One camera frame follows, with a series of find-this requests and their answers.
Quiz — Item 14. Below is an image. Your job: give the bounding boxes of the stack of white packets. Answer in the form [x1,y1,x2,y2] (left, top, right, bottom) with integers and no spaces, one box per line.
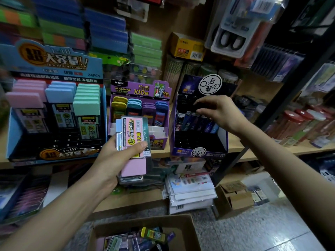
[165,172,218,215]

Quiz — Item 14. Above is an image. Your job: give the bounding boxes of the person's right hand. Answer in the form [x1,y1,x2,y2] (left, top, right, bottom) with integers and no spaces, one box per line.
[194,95,249,135]

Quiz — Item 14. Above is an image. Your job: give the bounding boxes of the small open brown carton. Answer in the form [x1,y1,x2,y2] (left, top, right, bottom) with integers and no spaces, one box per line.
[215,180,255,218]

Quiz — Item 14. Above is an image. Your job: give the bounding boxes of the wooden shelf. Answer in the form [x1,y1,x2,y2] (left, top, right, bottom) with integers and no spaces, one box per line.
[0,0,335,228]

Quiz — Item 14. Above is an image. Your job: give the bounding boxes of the stack of blue packets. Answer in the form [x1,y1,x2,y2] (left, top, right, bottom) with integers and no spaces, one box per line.
[31,0,129,54]

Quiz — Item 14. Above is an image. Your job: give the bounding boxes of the yellow carton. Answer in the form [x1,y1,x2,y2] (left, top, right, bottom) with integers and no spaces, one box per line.
[169,32,206,62]

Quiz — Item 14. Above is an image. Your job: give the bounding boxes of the stack of multicoloured packets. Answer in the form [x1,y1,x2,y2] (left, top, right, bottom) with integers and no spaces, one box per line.
[0,8,37,29]

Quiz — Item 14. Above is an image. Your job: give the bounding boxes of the person's right forearm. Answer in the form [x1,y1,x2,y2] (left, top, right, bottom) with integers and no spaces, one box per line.
[236,120,335,244]

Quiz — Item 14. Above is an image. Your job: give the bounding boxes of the pile of pencil lead cases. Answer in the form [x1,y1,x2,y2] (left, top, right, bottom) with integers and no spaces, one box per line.
[102,226,176,251]

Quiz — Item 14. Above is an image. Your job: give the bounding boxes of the red cylinder containers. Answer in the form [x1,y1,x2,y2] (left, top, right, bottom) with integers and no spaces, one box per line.
[267,107,335,150]

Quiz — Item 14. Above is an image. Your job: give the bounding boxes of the purple display box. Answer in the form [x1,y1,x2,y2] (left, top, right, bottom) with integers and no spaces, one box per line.
[107,78,172,151]

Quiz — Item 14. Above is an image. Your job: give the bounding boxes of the black and white display box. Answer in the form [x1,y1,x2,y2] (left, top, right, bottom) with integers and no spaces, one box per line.
[170,75,241,157]

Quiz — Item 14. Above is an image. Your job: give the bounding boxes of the blue display box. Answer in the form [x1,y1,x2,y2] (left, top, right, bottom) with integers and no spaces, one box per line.
[0,39,108,165]

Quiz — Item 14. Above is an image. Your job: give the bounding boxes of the brown cardboard box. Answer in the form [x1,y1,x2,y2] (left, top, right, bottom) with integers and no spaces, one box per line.
[88,214,202,251]

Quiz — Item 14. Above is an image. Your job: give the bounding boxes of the stack of green packets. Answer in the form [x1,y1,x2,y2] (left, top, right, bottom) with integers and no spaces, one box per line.
[128,32,163,68]

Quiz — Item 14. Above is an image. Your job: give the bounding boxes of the hanging white blister package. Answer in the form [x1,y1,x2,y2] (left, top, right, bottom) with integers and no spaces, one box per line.
[209,0,289,60]

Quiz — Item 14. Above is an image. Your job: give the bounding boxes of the person's left hand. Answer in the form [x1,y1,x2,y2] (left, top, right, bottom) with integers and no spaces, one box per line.
[91,136,149,191]

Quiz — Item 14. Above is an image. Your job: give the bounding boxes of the person's left forearm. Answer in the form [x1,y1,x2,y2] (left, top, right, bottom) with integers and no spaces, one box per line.
[0,177,121,251]

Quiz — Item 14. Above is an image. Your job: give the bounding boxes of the row of dark blue refills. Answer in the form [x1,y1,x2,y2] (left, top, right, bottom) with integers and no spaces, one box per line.
[251,44,304,83]

